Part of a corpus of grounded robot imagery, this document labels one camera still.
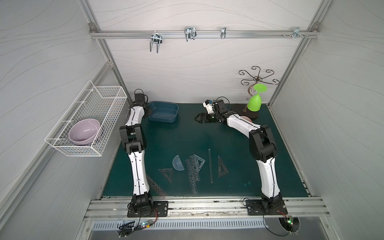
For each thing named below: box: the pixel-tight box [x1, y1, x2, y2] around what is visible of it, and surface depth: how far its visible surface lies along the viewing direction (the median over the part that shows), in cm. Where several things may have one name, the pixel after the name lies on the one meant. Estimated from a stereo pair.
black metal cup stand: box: [231, 66, 280, 119], surface depth 97 cm
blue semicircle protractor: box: [172, 154, 185, 171], surface depth 90 cm
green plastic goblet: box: [247, 83, 268, 112], surface depth 93 cm
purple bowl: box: [68, 118, 101, 146], surface depth 61 cm
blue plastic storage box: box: [148, 101, 179, 123], surface depth 115 cm
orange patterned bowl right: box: [239, 115, 253, 123], surface depth 109 cm
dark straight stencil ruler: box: [146, 175, 167, 198], surface depth 82 cm
